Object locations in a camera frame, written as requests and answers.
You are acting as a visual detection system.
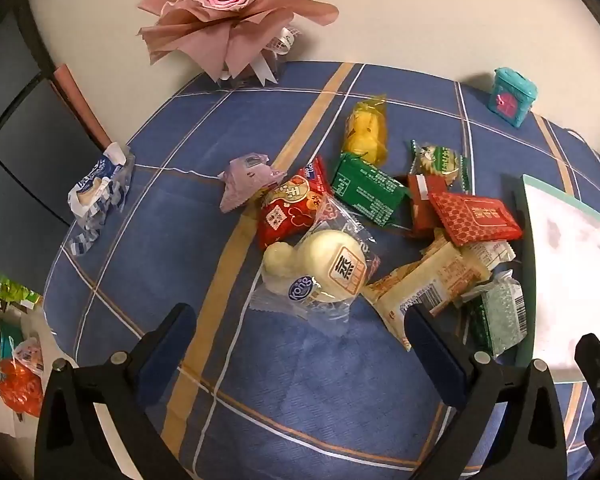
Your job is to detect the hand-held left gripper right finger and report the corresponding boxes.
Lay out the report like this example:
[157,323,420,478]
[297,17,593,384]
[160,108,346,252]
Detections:
[404,302,568,480]

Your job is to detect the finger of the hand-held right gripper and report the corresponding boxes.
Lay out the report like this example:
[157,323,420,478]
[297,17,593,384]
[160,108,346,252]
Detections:
[574,332,600,456]

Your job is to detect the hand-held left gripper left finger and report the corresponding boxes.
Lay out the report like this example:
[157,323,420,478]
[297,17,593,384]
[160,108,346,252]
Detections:
[34,302,198,480]

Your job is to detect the beige snack packet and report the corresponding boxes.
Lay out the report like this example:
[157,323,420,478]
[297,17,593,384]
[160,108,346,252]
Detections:
[362,240,493,351]

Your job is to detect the green white snack packet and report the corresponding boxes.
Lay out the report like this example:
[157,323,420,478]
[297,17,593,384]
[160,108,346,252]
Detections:
[467,270,528,358]

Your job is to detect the mint green box tray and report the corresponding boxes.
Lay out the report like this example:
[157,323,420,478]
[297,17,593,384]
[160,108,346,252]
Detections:
[512,174,600,383]

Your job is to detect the white bun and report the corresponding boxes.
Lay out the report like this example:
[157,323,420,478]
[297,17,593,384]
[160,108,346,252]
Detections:
[249,195,381,323]

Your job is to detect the red gold patterned cake packet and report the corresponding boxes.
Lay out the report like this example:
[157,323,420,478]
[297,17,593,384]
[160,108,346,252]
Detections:
[427,191,523,247]

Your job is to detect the small red box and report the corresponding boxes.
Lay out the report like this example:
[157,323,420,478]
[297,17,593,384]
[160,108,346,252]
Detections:
[406,174,448,233]

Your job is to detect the dark green snack packet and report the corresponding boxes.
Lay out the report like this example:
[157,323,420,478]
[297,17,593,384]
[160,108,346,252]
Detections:
[331,152,412,226]

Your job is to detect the red cartoon snack packet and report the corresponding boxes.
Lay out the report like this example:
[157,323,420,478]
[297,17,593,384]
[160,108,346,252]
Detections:
[256,156,333,251]

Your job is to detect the pink snack packet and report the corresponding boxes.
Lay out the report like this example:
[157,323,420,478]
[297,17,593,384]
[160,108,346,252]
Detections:
[217,152,286,213]

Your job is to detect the blue plaid tablecloth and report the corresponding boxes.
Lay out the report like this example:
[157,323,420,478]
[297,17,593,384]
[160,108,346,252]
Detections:
[45,60,600,480]

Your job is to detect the orange plastic bag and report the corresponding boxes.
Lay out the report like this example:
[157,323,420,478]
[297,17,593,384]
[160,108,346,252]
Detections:
[0,360,46,418]

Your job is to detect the green packets on floor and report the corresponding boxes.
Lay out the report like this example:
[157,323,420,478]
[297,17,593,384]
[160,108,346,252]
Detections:
[0,260,43,311]

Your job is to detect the crumpled white blue snack packet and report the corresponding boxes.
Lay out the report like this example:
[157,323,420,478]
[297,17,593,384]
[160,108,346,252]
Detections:
[67,142,136,256]

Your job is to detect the round cookie in green packet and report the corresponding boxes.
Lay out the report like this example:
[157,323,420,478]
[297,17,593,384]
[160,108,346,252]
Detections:
[410,140,473,193]

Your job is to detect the yellow snack packet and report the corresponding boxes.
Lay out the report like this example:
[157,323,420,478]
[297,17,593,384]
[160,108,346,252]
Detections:
[341,94,388,166]

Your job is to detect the reddish brown board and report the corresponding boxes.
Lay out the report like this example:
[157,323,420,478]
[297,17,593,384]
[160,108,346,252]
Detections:
[54,63,115,148]

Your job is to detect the teal house-shaped box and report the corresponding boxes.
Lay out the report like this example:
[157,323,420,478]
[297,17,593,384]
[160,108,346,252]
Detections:
[487,66,537,128]

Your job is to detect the dark grey cabinet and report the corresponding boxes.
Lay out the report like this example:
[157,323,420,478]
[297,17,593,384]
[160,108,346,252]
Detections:
[0,0,111,271]

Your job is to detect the pink flower bouquet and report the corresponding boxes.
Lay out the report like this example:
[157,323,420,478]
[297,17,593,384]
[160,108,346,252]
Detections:
[137,0,340,86]

